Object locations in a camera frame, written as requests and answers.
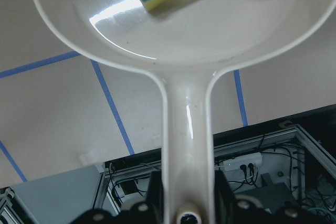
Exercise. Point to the beige plastic dustpan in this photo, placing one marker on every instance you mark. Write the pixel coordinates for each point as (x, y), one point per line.
(184, 46)

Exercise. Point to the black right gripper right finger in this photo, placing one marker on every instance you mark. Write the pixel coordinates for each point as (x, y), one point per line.
(231, 208)

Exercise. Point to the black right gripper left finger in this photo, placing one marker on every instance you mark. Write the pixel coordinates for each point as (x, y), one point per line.
(152, 209)

